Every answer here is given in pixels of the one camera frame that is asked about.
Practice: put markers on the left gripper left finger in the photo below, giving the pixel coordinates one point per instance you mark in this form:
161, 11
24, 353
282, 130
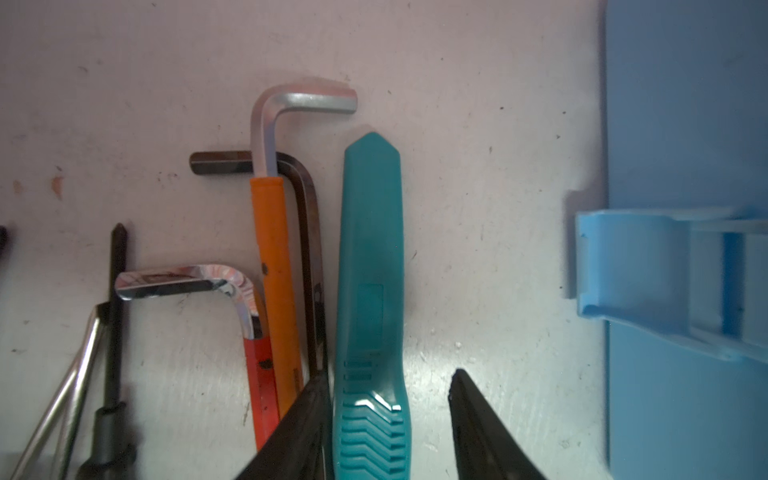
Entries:
301, 445

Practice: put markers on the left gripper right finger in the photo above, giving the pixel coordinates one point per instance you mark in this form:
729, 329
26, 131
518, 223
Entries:
484, 448

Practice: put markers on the blue plastic toolbox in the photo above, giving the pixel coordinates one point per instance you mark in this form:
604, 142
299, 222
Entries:
676, 264

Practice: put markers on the black hex key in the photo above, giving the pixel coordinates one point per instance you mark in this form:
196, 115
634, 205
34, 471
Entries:
239, 162

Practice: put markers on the yellow handled screwdriver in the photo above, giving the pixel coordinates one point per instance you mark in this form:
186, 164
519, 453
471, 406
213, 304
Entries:
113, 456

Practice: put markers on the clear handled screwdriver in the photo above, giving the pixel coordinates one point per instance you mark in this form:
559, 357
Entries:
73, 412
54, 412

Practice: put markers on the red handled hex key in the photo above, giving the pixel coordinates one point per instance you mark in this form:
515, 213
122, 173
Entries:
240, 289

